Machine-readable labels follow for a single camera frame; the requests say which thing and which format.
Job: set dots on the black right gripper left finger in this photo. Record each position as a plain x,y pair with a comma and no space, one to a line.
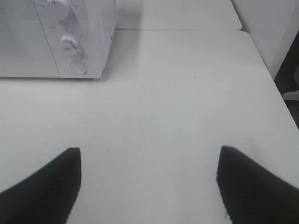
47,196

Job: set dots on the white timer knob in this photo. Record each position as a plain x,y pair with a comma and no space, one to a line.
69,44

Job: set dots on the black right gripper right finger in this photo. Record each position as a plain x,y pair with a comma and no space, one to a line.
253,195

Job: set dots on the white microwave oven body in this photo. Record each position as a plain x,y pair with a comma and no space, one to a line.
92,23

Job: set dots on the round white door button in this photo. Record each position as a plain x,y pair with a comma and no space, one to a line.
78,68

